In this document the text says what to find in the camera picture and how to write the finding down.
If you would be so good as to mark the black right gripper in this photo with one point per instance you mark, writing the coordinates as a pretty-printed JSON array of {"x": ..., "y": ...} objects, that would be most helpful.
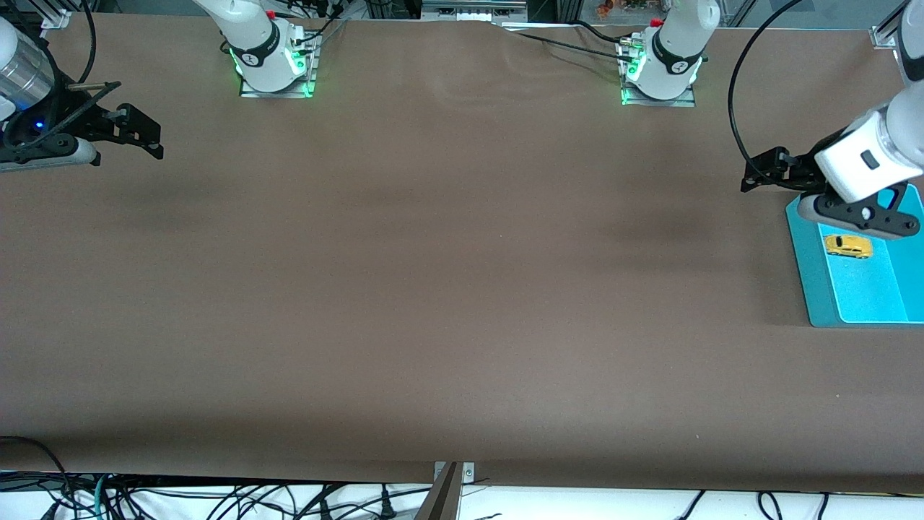
[{"x": 81, "y": 119}]

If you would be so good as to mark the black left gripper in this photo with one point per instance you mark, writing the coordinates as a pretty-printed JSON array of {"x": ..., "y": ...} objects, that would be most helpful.
[{"x": 800, "y": 168}]

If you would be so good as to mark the yellow toy beetle car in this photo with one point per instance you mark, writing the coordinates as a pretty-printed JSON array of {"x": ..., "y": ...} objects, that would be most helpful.
[{"x": 848, "y": 246}]

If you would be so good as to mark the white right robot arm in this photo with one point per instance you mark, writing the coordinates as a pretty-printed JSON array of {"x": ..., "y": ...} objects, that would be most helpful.
[{"x": 253, "y": 50}]

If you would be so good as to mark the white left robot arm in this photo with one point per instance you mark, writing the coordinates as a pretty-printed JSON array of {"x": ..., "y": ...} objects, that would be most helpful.
[{"x": 866, "y": 159}]

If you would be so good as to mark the teal plastic bin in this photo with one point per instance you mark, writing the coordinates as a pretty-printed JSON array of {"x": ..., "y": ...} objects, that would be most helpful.
[{"x": 866, "y": 296}]

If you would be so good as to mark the black power plug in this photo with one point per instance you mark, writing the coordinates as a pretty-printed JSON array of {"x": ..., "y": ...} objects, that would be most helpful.
[{"x": 387, "y": 505}]

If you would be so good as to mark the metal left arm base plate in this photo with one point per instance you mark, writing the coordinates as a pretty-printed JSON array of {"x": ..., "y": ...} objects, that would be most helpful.
[{"x": 657, "y": 103}]

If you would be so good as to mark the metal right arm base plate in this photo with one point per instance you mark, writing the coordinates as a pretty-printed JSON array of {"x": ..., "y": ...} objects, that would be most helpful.
[{"x": 278, "y": 94}]

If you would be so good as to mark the metal table corner bracket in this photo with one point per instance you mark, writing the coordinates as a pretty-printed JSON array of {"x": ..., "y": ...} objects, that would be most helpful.
[{"x": 884, "y": 37}]

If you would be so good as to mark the aluminium frame with sockets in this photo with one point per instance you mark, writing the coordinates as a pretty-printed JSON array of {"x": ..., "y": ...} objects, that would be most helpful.
[{"x": 473, "y": 9}]

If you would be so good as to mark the small metal table bracket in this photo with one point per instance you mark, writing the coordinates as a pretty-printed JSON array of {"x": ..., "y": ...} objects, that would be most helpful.
[{"x": 469, "y": 473}]

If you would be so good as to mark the dark brown slanted post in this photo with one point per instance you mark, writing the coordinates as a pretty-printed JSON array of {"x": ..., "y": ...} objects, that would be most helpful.
[{"x": 442, "y": 498}]

